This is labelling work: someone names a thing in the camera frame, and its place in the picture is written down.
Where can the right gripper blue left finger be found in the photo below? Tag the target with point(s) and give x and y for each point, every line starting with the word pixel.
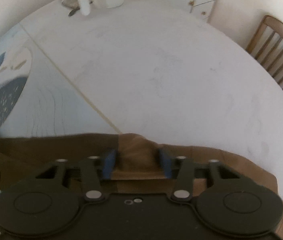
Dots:
pixel 109 162

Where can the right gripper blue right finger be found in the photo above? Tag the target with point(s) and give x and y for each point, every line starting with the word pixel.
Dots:
pixel 165 161

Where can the blue patterned table mat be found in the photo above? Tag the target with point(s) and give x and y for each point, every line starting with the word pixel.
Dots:
pixel 36 100

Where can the brown colour-block sweater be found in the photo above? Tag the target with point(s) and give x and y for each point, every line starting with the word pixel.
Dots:
pixel 137 167

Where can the wooden slatted chair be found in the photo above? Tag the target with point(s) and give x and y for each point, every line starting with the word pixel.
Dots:
pixel 266 47

